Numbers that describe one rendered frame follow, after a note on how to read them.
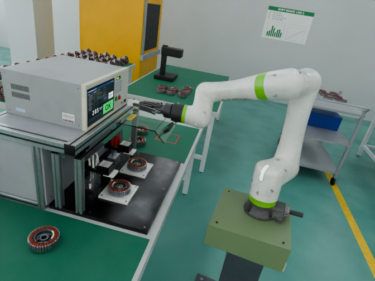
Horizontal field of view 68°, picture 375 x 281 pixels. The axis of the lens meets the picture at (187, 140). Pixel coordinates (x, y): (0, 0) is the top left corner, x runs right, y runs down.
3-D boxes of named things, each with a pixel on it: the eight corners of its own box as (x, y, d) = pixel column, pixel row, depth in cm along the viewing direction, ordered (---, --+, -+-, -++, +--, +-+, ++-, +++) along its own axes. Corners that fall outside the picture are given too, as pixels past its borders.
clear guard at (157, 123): (175, 126, 165) (176, 117, 163) (164, 143, 144) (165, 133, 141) (124, 115, 169) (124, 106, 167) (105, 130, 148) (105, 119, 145)
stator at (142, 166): (149, 164, 165) (149, 159, 164) (142, 174, 155) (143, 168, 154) (131, 160, 167) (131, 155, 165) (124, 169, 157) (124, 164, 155)
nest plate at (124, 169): (153, 165, 167) (153, 164, 167) (144, 178, 154) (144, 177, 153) (129, 160, 169) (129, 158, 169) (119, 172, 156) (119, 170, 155)
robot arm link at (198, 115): (208, 127, 129) (208, 132, 140) (214, 102, 132) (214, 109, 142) (179, 121, 131) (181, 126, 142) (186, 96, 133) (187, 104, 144)
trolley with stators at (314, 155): (317, 151, 414) (343, 86, 370) (335, 189, 324) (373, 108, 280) (276, 143, 421) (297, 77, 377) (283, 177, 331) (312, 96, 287)
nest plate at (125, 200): (138, 188, 146) (138, 185, 145) (127, 205, 132) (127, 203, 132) (111, 181, 147) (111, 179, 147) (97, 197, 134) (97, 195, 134)
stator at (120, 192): (133, 185, 144) (133, 180, 143) (127, 199, 134) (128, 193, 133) (111, 182, 144) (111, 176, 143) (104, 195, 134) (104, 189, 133)
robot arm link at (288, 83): (312, 97, 110) (311, 65, 108) (298, 100, 101) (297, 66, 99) (269, 100, 123) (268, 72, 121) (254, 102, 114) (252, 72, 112)
